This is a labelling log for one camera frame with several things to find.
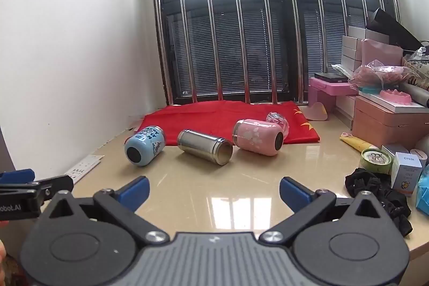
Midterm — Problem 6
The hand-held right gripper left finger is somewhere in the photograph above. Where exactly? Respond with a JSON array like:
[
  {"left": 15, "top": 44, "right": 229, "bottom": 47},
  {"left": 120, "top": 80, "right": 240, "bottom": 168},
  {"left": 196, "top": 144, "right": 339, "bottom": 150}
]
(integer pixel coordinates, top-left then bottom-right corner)
[{"left": 42, "top": 176, "right": 170, "bottom": 248}]

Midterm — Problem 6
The clear bag of pink items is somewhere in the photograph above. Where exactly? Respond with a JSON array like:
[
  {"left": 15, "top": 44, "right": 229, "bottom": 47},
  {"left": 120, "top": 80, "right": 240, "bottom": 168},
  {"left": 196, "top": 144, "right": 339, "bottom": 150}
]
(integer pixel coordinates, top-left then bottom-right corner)
[{"left": 348, "top": 60, "right": 420, "bottom": 90}]

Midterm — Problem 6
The blue plastic packet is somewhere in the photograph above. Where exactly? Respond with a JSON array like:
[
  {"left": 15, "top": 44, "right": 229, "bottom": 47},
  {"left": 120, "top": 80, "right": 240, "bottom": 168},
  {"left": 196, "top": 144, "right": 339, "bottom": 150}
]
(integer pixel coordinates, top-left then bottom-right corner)
[{"left": 415, "top": 165, "right": 429, "bottom": 217}]

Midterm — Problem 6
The small white carton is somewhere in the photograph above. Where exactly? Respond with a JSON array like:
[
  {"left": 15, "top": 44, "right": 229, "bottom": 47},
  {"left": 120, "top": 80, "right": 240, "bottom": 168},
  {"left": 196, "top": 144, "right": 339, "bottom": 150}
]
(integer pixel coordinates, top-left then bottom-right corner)
[{"left": 390, "top": 152, "right": 423, "bottom": 196}]

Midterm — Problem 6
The yellow tube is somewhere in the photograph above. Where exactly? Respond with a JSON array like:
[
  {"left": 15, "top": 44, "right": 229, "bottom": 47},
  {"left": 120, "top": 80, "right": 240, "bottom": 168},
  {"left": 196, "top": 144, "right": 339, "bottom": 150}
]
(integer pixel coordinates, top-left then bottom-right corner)
[{"left": 339, "top": 132, "right": 379, "bottom": 154}]

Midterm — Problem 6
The pink flower-print cup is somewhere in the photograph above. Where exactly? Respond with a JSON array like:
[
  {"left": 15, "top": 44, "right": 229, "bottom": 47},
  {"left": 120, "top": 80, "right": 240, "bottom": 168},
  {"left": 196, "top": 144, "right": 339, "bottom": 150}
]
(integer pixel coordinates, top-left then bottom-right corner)
[{"left": 233, "top": 119, "right": 285, "bottom": 157}]

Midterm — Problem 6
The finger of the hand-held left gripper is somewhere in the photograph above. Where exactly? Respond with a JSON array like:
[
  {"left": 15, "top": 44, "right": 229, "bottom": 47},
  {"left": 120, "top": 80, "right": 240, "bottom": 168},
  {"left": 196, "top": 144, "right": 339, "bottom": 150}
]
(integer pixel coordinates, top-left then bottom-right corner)
[
  {"left": 0, "top": 169, "right": 35, "bottom": 189},
  {"left": 33, "top": 175, "right": 75, "bottom": 203}
]

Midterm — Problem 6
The large pink box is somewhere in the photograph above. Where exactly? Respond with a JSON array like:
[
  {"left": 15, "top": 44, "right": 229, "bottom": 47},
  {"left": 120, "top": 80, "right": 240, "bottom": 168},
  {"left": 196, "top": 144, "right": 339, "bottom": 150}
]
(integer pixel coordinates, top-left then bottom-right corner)
[{"left": 352, "top": 95, "right": 429, "bottom": 149}]

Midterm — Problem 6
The black bag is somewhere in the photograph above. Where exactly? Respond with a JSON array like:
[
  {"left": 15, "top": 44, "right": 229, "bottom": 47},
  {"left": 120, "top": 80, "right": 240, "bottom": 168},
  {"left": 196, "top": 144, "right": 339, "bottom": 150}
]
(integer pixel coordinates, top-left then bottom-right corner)
[{"left": 365, "top": 8, "right": 425, "bottom": 51}]

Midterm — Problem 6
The small grey carton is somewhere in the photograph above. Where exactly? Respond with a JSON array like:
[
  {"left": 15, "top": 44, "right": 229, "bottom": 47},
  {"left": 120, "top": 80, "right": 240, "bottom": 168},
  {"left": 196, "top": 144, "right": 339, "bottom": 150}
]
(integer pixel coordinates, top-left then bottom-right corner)
[{"left": 381, "top": 143, "right": 410, "bottom": 160}]

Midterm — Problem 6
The green round tin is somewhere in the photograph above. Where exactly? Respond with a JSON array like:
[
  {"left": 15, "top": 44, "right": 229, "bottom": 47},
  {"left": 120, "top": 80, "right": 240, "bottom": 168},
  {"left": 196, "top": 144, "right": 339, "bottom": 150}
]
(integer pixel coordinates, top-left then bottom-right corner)
[{"left": 361, "top": 148, "right": 393, "bottom": 175}]

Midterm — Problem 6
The flat black box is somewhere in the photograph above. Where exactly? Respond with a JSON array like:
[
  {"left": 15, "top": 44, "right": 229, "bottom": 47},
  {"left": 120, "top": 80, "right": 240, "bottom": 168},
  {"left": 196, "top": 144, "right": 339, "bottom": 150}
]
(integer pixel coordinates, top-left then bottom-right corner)
[{"left": 314, "top": 71, "right": 349, "bottom": 83}]

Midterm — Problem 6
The pink crown-shaped mould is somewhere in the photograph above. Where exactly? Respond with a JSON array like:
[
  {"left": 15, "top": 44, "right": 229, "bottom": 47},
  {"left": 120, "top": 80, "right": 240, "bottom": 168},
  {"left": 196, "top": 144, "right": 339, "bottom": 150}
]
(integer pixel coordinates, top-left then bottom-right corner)
[{"left": 379, "top": 88, "right": 412, "bottom": 106}]

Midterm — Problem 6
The pink paper bag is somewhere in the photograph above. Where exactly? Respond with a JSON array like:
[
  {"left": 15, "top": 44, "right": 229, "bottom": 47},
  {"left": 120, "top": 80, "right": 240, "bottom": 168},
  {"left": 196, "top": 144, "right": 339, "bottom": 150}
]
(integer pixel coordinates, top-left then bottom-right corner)
[{"left": 360, "top": 38, "right": 403, "bottom": 67}]

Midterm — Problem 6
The patterned white bag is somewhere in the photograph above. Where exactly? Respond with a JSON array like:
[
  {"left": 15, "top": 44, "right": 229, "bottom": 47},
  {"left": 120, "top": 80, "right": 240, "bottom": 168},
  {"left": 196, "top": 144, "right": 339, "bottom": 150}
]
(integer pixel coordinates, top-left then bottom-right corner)
[{"left": 406, "top": 55, "right": 429, "bottom": 90}]

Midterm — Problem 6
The white drawer unit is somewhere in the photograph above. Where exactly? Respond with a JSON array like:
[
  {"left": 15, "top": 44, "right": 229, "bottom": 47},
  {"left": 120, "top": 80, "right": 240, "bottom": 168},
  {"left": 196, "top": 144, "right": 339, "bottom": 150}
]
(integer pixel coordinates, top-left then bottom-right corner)
[{"left": 335, "top": 94, "right": 358, "bottom": 130}]

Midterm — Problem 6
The stack of white boxes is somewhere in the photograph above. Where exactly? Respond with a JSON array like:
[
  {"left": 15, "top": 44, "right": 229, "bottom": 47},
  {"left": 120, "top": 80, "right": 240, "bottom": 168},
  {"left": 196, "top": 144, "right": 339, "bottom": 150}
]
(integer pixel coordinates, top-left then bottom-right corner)
[{"left": 341, "top": 26, "right": 368, "bottom": 73}]

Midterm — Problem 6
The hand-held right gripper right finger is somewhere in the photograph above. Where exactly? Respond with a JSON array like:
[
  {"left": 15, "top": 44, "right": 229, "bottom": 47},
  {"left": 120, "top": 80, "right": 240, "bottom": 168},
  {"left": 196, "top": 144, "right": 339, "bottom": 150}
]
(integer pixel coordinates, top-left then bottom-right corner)
[{"left": 259, "top": 177, "right": 387, "bottom": 248}]

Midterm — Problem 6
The white ruler strip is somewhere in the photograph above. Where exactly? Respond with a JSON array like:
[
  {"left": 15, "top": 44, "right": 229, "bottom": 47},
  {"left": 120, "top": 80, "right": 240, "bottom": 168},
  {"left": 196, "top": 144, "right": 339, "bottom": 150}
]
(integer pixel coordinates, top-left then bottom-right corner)
[{"left": 63, "top": 154, "right": 103, "bottom": 185}]

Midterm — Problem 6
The steel window railing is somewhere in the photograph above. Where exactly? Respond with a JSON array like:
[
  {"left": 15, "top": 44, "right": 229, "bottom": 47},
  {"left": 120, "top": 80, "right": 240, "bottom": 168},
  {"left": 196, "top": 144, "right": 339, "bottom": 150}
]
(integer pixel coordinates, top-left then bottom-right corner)
[{"left": 130, "top": 0, "right": 405, "bottom": 106}]

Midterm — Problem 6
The red cloth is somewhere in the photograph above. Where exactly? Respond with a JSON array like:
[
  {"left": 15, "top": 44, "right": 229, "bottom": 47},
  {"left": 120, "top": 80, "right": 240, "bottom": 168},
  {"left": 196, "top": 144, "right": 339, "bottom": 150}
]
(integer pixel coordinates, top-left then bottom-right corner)
[{"left": 135, "top": 100, "right": 321, "bottom": 147}]

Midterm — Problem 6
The pink round container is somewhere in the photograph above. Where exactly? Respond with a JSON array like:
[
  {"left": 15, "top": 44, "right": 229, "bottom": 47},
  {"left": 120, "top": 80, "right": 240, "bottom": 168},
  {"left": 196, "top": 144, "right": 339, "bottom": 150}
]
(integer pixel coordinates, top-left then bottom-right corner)
[{"left": 409, "top": 147, "right": 429, "bottom": 166}]

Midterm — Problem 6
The stainless steel cup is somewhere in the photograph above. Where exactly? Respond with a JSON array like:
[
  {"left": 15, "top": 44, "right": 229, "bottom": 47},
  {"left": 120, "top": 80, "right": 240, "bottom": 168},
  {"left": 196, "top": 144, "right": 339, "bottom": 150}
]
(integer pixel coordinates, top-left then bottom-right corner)
[{"left": 176, "top": 129, "right": 234, "bottom": 166}]

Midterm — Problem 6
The blue printed cup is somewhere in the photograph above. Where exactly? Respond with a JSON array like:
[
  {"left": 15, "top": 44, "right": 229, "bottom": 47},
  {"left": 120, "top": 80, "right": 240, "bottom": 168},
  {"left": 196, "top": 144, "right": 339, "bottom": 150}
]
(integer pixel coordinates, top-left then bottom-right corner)
[{"left": 124, "top": 125, "right": 167, "bottom": 167}]

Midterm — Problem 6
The dark rolled tube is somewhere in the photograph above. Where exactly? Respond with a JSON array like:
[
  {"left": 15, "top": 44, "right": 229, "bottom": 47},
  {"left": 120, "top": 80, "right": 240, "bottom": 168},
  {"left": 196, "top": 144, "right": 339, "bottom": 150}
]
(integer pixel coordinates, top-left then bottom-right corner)
[{"left": 401, "top": 81, "right": 429, "bottom": 107}]

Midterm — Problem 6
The flat white box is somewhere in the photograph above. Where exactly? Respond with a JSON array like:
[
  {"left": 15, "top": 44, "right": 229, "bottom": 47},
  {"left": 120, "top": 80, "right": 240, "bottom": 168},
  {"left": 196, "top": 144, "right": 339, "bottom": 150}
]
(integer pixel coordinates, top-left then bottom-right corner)
[{"left": 358, "top": 90, "right": 429, "bottom": 114}]

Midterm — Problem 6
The pink step stool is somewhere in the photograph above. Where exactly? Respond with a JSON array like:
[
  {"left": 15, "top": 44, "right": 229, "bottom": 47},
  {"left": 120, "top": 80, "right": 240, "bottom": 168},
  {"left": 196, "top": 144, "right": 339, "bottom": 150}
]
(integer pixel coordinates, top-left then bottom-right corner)
[{"left": 308, "top": 76, "right": 358, "bottom": 116}]

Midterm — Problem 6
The black cloth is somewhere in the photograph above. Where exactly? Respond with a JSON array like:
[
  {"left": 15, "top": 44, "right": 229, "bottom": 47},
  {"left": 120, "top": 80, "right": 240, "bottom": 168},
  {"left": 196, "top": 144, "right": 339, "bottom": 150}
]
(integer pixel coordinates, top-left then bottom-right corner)
[{"left": 345, "top": 167, "right": 414, "bottom": 237}]

